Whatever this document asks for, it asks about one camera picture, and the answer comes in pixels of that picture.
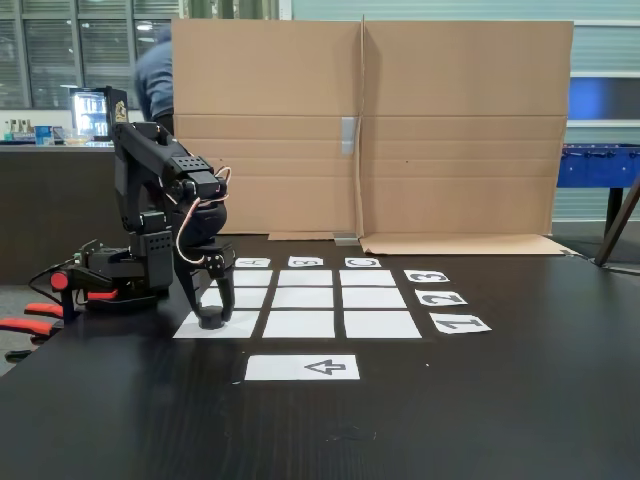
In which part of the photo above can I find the black round token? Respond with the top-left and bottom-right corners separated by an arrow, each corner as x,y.
198,305 -> 226,331

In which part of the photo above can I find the white paper grid square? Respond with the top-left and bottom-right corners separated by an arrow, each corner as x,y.
172,310 -> 261,340
272,287 -> 335,309
262,310 -> 336,340
343,310 -> 423,340
209,270 -> 274,288
339,269 -> 397,288
277,269 -> 334,288
193,287 -> 269,309
341,287 -> 408,309

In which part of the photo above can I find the white arrow paper sheet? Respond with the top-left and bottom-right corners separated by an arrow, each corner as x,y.
244,354 -> 361,382

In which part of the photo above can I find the black clamp with orange knob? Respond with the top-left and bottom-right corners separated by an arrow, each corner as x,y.
49,264 -> 121,324

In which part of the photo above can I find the brown counter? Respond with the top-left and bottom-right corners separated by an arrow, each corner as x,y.
0,141 -> 146,286

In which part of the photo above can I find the black mini fridge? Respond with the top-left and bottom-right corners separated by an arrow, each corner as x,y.
68,85 -> 132,143

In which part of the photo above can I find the person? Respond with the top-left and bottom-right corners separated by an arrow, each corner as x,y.
132,24 -> 175,137

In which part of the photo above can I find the number 3 paper label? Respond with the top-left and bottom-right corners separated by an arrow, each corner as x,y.
403,269 -> 451,284

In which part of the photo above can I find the long grey tape strip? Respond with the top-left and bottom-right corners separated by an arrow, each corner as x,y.
340,116 -> 357,155

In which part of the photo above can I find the large brown cardboard panel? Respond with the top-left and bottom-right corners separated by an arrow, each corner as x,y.
357,14 -> 580,257
171,18 -> 365,242

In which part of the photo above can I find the number 1 paper label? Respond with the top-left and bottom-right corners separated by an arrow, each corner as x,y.
428,314 -> 493,335

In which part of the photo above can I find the number 2 paper label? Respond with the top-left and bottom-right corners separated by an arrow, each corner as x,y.
414,290 -> 469,307

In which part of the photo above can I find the blue foosball table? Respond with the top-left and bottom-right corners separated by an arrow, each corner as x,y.
556,143 -> 640,241

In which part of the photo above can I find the brown wooden leg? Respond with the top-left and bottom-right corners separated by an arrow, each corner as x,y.
593,174 -> 640,266

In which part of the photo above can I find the white red servo cable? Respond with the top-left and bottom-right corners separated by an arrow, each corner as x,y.
174,166 -> 233,266

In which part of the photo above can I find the black power cable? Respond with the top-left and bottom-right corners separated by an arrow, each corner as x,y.
28,260 -> 76,306

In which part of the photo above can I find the orange handled clamp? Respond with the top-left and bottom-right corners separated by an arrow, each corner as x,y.
0,302 -> 66,346

